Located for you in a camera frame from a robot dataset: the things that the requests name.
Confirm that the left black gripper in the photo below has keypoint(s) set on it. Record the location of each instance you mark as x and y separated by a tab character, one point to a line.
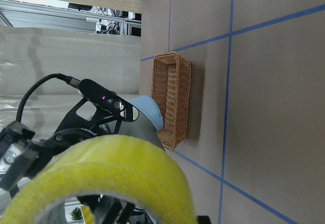
19	151

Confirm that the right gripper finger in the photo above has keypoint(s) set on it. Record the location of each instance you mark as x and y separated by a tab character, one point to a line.
203	219

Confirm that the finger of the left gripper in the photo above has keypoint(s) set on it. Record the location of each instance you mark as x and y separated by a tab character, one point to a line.
107	209

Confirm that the yellow tape roll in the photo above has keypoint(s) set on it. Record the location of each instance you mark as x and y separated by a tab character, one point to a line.
120	166

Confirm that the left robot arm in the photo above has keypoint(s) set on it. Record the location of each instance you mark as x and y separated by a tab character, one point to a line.
42	116

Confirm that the brown wicker basket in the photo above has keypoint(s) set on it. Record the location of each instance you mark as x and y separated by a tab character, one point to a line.
171	80

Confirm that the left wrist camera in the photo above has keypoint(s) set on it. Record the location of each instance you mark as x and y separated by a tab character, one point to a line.
108	100

